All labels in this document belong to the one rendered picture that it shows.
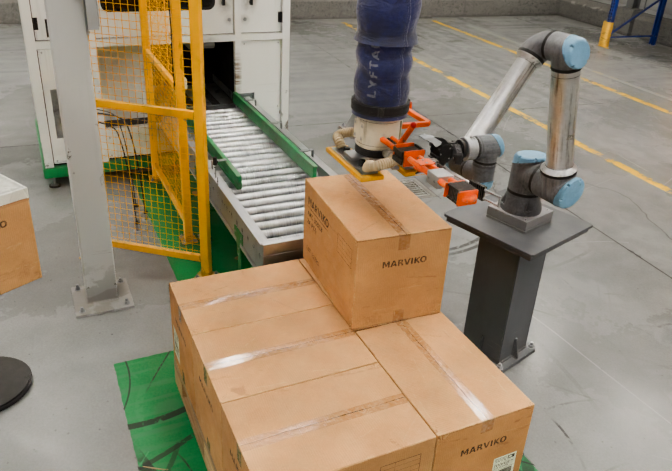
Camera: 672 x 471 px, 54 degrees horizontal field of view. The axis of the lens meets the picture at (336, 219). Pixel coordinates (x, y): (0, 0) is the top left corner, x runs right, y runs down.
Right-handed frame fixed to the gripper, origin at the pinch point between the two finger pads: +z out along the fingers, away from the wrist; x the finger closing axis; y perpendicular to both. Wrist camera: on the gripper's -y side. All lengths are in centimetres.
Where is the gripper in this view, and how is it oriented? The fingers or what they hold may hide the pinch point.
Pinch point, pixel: (418, 156)
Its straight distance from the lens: 241.5
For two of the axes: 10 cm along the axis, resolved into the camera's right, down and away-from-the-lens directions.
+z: -9.2, 1.3, -3.7
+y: -3.9, -4.3, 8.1
